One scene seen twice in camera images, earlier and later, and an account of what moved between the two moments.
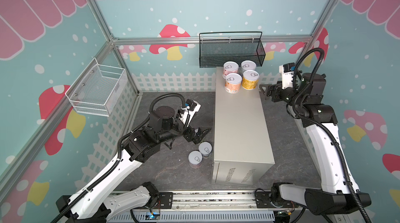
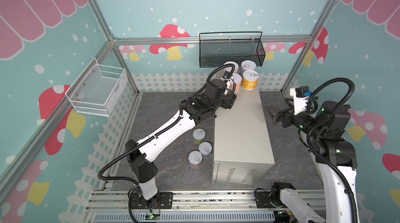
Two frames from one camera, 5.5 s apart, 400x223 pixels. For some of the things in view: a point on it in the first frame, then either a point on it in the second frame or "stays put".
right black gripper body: (274, 91) → (282, 116)
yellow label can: (250, 79) stays put
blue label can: (246, 65) stays put
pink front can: (195, 158) stays put
